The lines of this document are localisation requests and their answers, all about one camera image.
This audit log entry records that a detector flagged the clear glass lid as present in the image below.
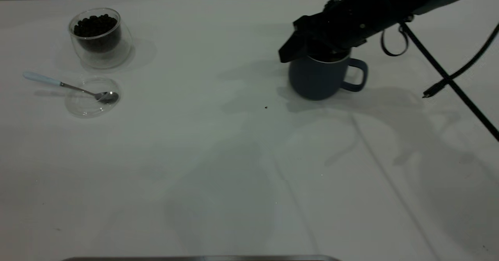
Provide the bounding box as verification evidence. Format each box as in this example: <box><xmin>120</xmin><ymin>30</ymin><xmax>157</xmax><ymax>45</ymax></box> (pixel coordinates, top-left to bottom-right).
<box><xmin>64</xmin><ymin>77</ymin><xmax>122</xmax><ymax>118</ymax></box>

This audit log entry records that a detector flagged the pile of coffee beans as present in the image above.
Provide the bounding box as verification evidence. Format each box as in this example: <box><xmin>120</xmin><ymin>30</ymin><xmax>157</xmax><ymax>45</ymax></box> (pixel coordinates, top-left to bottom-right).
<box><xmin>73</xmin><ymin>14</ymin><xmax>121</xmax><ymax>53</ymax></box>

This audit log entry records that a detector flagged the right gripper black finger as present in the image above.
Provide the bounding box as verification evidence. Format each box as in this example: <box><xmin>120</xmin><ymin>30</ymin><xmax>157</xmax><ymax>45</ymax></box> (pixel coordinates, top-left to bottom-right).
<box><xmin>312</xmin><ymin>49</ymin><xmax>349</xmax><ymax>62</ymax></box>
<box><xmin>278</xmin><ymin>16</ymin><xmax>312</xmax><ymax>63</ymax></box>

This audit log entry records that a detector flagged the curved black cable with plug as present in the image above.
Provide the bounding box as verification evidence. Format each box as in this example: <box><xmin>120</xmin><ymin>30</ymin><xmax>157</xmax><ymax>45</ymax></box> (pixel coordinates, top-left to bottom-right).
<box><xmin>423</xmin><ymin>23</ymin><xmax>499</xmax><ymax>99</ymax></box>

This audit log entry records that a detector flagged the metal spoon with pale handle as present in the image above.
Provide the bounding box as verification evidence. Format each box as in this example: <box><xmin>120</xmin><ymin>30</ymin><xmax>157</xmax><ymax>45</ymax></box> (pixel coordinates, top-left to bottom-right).
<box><xmin>23</xmin><ymin>72</ymin><xmax>119</xmax><ymax>105</ymax></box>

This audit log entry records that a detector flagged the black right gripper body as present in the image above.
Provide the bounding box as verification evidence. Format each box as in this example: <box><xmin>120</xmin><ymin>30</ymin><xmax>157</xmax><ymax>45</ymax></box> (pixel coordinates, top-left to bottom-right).
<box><xmin>308</xmin><ymin>0</ymin><xmax>406</xmax><ymax>53</ymax></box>

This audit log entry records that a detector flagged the clear double-wall glass jar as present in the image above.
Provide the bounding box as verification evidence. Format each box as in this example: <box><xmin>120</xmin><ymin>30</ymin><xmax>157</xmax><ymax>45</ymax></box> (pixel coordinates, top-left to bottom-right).
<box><xmin>69</xmin><ymin>7</ymin><xmax>133</xmax><ymax>70</ymax></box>

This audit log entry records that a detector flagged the dark grey ceramic mug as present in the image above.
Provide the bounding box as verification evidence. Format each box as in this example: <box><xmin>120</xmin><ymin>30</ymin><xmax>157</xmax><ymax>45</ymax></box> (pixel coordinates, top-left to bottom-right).
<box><xmin>288</xmin><ymin>53</ymin><xmax>369</xmax><ymax>101</ymax></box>

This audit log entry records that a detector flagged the black strap loop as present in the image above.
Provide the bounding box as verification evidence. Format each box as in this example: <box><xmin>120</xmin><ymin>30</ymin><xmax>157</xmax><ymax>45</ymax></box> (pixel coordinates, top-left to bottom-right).
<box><xmin>380</xmin><ymin>23</ymin><xmax>410</xmax><ymax>57</ymax></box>

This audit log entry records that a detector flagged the straight black cable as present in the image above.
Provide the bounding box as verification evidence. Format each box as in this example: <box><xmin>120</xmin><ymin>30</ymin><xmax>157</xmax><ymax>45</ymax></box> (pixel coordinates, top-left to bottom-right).
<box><xmin>400</xmin><ymin>23</ymin><xmax>499</xmax><ymax>141</ymax></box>

